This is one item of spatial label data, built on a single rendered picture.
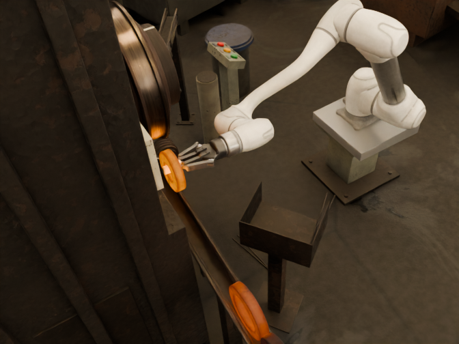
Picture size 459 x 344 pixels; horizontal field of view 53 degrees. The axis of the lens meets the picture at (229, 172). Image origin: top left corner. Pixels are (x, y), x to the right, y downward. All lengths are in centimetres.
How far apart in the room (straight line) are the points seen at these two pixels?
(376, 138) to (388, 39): 78
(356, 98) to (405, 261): 83
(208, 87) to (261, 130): 92
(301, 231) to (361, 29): 75
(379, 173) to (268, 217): 116
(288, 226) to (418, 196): 116
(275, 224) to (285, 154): 116
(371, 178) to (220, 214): 89
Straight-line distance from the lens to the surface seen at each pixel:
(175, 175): 155
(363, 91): 231
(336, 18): 181
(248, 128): 168
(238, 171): 274
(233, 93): 274
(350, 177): 264
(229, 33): 314
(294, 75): 178
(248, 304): 137
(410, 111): 224
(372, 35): 174
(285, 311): 221
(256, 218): 173
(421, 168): 289
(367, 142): 236
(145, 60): 138
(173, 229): 140
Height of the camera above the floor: 198
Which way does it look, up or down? 46 degrees down
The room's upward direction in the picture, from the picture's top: 5 degrees counter-clockwise
